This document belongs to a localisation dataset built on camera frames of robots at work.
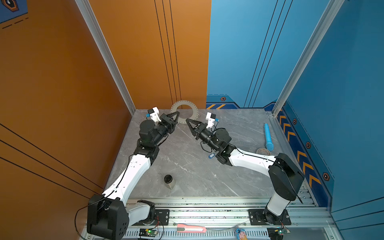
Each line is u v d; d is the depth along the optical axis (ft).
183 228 2.32
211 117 2.33
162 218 2.44
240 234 2.19
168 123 2.08
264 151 3.19
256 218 2.37
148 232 2.32
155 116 2.23
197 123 2.27
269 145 3.16
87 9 2.28
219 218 2.45
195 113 2.42
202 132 2.19
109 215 1.29
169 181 2.49
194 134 2.20
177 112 2.35
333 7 2.29
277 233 2.32
